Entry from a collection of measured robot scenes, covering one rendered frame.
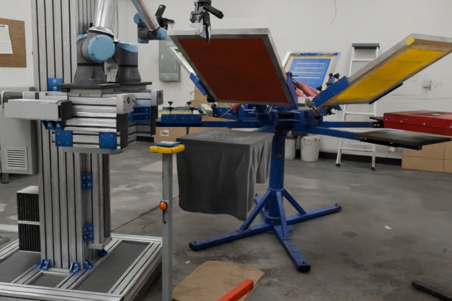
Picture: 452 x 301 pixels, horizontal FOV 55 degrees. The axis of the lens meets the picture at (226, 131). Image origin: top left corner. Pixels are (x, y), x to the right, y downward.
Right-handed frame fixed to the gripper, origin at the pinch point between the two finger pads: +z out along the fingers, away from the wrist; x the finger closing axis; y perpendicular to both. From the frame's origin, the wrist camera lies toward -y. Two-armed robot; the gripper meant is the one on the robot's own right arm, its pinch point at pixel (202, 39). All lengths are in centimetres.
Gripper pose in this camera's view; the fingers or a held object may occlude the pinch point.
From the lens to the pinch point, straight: 227.2
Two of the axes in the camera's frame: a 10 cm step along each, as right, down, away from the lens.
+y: -9.2, -0.7, 3.8
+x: -3.6, -1.7, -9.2
